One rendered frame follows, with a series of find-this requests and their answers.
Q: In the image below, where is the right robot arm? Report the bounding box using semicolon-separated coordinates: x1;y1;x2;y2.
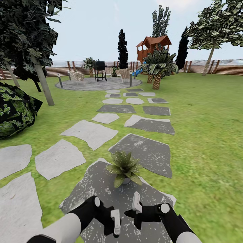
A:
124;191;202;243

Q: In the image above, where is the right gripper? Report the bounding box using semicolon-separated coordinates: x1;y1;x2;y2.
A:
124;202;151;230

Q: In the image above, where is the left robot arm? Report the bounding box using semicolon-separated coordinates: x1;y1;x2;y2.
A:
27;196;121;243

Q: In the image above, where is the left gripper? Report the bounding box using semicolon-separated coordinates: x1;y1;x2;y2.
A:
99;206;115;236

